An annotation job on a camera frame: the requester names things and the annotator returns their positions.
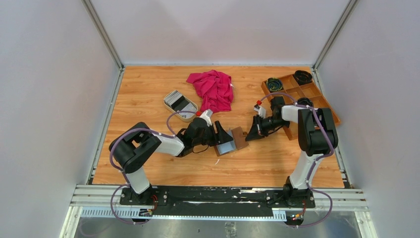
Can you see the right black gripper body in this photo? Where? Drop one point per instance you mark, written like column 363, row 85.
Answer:
column 266, row 125

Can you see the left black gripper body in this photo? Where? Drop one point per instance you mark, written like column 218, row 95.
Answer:
column 212, row 137

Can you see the brown leather card holder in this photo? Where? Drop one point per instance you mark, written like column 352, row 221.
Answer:
column 236, row 144

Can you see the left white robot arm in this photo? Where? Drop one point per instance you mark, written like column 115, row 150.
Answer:
column 130, row 151

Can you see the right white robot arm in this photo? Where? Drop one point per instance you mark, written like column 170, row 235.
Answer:
column 317, row 138

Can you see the beige card tray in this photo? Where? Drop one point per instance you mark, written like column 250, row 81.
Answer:
column 181, row 106

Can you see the stack of credit cards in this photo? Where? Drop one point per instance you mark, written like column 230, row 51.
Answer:
column 178, row 101

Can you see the crumpled pink cloth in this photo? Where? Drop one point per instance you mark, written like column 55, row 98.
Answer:
column 214, row 88

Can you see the brown wooden compartment tray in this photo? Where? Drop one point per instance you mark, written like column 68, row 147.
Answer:
column 298, row 85

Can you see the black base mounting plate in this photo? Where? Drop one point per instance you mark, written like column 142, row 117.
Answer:
column 212, row 201

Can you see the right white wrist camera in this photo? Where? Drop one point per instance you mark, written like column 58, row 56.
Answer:
column 261, row 111

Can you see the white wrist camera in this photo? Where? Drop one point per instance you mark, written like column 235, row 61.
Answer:
column 206, row 115
column 261, row 111

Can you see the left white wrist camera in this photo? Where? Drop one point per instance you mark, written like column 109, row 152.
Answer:
column 206, row 115

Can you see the aluminium frame rail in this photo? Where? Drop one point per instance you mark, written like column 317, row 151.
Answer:
column 103, row 201

